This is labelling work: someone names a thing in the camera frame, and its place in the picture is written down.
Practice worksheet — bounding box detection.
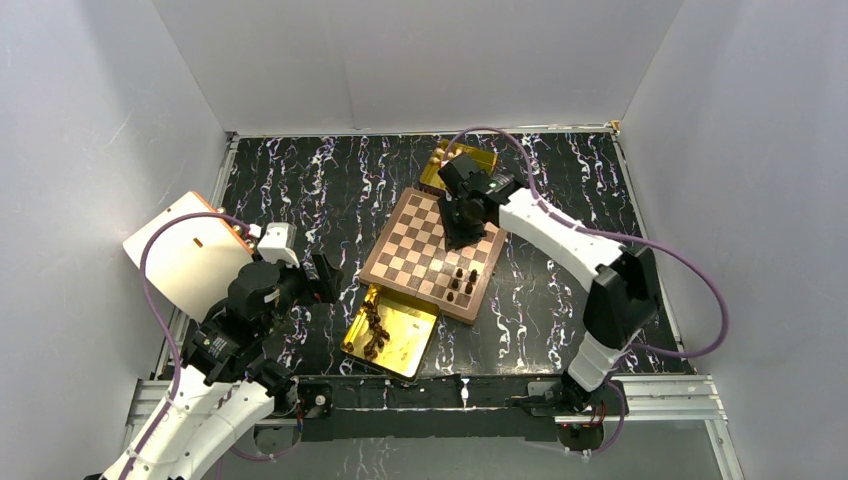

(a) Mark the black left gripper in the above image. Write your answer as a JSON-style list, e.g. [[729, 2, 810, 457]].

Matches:
[[256, 250, 344, 338]]

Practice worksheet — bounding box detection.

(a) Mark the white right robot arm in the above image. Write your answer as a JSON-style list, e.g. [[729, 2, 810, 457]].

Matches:
[[438, 153, 662, 414]]

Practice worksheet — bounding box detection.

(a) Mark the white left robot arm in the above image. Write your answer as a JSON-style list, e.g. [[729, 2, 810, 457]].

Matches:
[[99, 253, 343, 479]]

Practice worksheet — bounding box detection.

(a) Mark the gold tin with light pieces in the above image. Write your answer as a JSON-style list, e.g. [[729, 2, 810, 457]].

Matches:
[[418, 140, 498, 196]]

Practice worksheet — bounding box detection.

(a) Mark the pile of dark chess pieces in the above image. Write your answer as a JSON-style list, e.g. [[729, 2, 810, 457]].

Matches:
[[357, 294, 391, 361]]

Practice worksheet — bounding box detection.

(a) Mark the gold tin with dark pieces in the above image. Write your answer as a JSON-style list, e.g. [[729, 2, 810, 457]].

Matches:
[[340, 284, 439, 381]]

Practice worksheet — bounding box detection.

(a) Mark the wooden folding chess board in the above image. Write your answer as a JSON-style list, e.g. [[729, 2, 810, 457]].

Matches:
[[359, 187, 506, 325]]

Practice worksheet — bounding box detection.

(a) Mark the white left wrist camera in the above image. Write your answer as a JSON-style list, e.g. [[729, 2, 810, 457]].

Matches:
[[257, 222, 300, 268]]

